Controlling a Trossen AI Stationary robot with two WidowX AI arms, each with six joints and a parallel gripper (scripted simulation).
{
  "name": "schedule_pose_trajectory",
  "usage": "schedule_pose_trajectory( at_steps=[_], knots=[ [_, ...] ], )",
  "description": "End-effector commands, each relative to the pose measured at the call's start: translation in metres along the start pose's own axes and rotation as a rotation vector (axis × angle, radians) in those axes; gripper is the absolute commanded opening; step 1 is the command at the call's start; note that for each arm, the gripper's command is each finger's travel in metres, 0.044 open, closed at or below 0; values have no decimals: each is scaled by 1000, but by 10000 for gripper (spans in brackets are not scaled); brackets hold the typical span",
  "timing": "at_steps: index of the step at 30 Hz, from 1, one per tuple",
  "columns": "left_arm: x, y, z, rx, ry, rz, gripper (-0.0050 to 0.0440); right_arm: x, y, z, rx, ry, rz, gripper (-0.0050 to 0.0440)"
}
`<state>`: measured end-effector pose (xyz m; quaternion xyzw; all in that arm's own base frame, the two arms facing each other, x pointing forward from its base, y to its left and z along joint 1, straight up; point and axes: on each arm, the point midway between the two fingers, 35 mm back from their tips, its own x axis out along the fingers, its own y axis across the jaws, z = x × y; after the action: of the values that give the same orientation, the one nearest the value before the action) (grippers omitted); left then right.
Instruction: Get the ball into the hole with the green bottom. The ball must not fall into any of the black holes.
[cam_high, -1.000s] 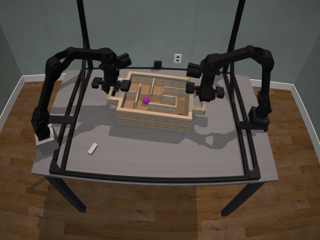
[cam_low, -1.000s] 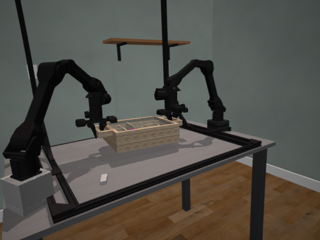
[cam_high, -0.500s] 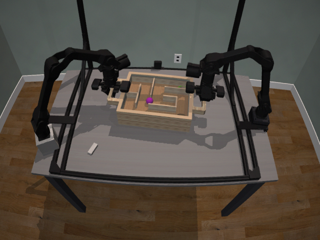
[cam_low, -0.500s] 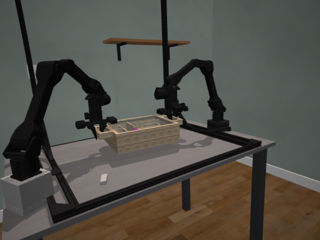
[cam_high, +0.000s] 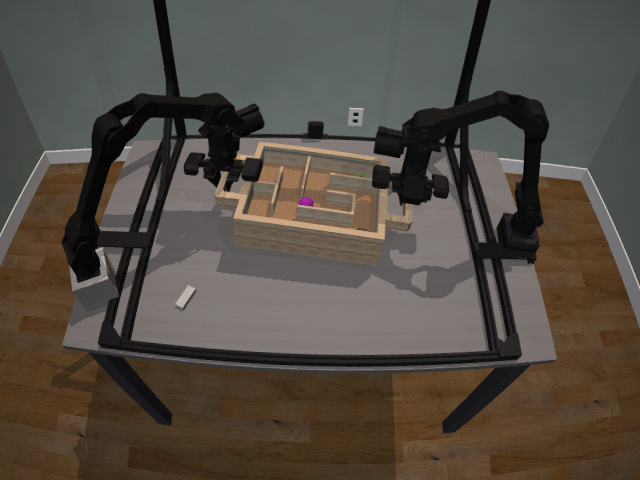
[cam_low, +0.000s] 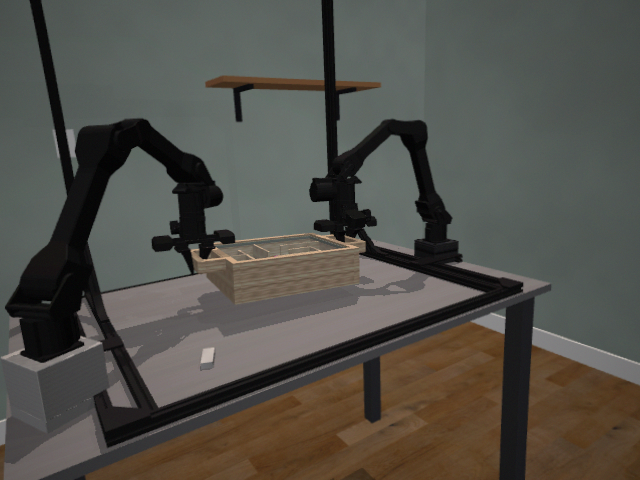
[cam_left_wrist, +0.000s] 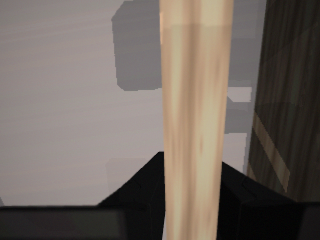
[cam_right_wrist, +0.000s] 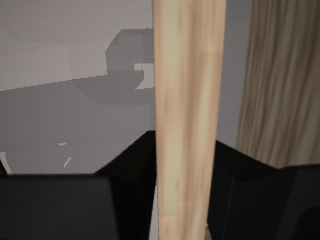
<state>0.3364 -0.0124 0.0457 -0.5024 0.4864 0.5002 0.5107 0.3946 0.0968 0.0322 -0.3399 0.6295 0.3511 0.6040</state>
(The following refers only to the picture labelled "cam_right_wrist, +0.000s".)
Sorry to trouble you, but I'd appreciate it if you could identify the wooden maze board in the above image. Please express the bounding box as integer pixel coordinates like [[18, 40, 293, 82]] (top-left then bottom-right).
[[152, 0, 320, 240]]

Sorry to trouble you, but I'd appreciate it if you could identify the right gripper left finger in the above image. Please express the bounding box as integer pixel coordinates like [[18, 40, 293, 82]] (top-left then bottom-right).
[[0, 130, 157, 240]]

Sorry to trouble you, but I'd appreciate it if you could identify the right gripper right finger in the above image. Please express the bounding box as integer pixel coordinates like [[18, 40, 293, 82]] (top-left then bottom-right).
[[206, 139, 320, 240]]

